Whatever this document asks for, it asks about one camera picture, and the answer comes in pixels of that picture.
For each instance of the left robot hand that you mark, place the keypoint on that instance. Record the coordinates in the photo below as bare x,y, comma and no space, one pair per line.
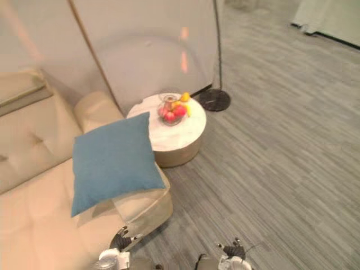
121,241

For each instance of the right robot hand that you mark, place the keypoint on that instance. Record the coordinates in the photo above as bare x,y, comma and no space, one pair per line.
234,250

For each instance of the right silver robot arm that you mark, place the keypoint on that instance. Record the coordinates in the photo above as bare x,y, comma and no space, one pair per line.
234,263

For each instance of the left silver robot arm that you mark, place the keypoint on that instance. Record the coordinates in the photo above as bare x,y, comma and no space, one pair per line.
114,258

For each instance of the blue square cushion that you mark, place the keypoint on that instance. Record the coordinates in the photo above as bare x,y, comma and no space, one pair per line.
112,160

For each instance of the cream leather sofa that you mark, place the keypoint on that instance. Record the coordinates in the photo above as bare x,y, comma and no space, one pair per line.
33,197

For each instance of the round white side table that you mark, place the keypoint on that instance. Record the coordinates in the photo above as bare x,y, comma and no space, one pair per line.
174,140

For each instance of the red apple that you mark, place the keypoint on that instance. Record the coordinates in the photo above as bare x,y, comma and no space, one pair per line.
180,111
169,117

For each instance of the yellow banana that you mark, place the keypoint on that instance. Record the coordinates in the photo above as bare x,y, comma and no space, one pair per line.
188,110

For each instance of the glass fruit bowl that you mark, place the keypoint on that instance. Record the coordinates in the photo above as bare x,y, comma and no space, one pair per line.
168,99

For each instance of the black marble lamp base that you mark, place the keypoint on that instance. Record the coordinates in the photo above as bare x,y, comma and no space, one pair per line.
214,99

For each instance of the yellow lemon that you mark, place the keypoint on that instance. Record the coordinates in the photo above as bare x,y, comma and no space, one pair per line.
184,97

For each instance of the thin black lamp pole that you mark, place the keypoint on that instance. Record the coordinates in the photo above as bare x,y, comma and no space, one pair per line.
218,45

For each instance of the pale curtain with dark hem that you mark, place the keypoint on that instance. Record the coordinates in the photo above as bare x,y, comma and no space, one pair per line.
329,17

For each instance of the gold curved frame rod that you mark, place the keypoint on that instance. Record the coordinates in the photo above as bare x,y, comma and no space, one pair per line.
92,53

